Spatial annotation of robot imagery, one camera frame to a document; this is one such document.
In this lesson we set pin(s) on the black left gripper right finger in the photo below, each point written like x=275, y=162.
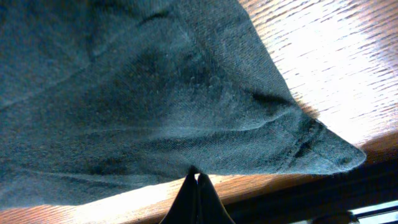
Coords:
x=210, y=208

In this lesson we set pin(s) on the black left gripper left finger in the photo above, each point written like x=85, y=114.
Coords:
x=184, y=207

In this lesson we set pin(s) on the dark green Nike t-shirt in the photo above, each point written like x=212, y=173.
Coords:
x=103, y=97

